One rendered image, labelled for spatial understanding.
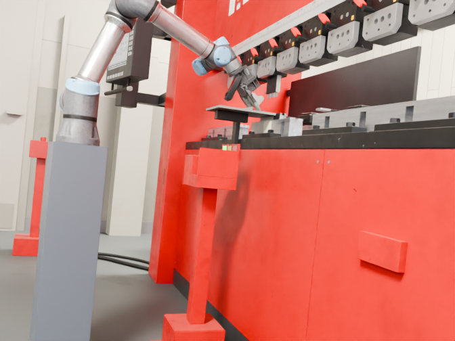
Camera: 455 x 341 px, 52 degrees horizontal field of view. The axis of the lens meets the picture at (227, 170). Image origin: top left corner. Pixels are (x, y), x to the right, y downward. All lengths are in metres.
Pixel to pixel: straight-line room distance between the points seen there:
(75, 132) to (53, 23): 3.10
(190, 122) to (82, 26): 2.13
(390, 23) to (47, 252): 1.28
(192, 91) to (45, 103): 1.98
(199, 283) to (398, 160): 1.01
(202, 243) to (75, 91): 0.74
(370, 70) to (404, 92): 0.29
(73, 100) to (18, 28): 2.96
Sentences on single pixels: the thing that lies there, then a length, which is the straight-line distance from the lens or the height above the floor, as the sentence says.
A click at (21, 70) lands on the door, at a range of 4.56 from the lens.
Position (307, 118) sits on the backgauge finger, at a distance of 2.20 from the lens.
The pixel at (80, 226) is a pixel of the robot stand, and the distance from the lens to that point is 1.68.
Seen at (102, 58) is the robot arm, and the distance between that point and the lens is 1.89.
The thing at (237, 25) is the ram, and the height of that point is 1.51.
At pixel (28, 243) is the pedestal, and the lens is 3.54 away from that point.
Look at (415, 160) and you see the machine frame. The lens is 1.13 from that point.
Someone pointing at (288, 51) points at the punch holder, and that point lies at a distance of 1.99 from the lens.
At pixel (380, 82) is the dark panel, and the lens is 2.35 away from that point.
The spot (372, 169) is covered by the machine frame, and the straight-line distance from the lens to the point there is 1.24.
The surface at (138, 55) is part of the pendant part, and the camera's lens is 2.99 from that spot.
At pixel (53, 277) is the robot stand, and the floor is 0.32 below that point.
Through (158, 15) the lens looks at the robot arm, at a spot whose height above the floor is 1.28.
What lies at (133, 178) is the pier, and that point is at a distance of 4.54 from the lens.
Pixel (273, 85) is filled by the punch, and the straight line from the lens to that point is 2.15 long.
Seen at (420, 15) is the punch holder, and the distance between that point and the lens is 1.38.
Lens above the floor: 0.75
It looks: level
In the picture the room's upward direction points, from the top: 6 degrees clockwise
